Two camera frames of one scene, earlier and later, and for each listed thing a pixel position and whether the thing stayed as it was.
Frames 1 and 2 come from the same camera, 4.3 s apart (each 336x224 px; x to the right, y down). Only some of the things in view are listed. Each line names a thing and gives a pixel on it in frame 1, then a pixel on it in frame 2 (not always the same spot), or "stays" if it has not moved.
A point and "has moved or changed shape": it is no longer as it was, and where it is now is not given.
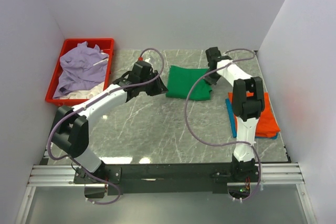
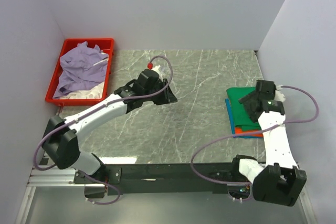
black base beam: x=164 y=178 stays
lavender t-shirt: x=82 y=65 stays
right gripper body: x=212 y=78 → x=248 y=100
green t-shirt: x=181 y=80 has moved or changed shape
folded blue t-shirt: x=233 y=125 stays
